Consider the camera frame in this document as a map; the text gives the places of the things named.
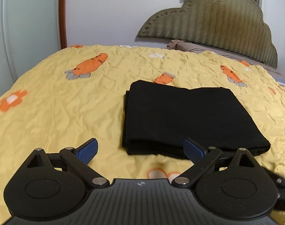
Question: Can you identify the black cloth garment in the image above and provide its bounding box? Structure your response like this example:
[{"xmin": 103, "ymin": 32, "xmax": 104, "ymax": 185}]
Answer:
[{"xmin": 122, "ymin": 80, "xmax": 270, "ymax": 159}]

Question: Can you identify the yellow carrot print quilt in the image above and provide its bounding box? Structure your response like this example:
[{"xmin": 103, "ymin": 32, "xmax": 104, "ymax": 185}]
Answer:
[{"xmin": 0, "ymin": 45, "xmax": 285, "ymax": 224}]

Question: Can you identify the beige striped pillow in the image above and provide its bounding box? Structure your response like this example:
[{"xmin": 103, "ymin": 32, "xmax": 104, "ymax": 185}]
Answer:
[{"xmin": 167, "ymin": 39, "xmax": 281, "ymax": 76}]

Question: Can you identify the olive green padded headboard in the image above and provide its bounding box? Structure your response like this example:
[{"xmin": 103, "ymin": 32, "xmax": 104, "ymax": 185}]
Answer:
[{"xmin": 137, "ymin": 0, "xmax": 278, "ymax": 68}]

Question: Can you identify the frosted glass sliding door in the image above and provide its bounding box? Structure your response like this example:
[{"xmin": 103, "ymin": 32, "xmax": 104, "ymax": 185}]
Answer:
[{"xmin": 0, "ymin": 0, "xmax": 61, "ymax": 96}]

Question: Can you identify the brown wooden door frame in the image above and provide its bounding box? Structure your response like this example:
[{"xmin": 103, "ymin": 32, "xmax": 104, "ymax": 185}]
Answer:
[{"xmin": 58, "ymin": 0, "xmax": 67, "ymax": 49}]

